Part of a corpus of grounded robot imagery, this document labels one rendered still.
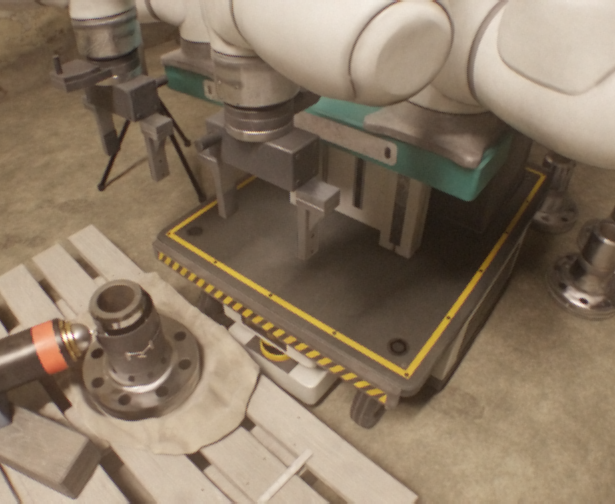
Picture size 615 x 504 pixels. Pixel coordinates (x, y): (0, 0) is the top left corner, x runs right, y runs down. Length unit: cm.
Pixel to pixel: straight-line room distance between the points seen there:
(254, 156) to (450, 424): 89
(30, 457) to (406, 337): 75
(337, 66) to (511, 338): 123
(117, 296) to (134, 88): 47
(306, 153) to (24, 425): 79
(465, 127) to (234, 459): 73
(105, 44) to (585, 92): 56
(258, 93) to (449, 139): 30
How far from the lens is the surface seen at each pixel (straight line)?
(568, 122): 52
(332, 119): 78
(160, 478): 103
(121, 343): 97
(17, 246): 191
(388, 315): 99
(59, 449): 102
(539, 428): 132
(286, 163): 52
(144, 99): 72
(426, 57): 31
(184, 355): 110
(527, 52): 53
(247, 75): 48
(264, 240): 114
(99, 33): 70
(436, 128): 69
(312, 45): 30
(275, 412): 106
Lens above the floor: 106
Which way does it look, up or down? 42 degrees down
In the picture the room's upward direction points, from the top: straight up
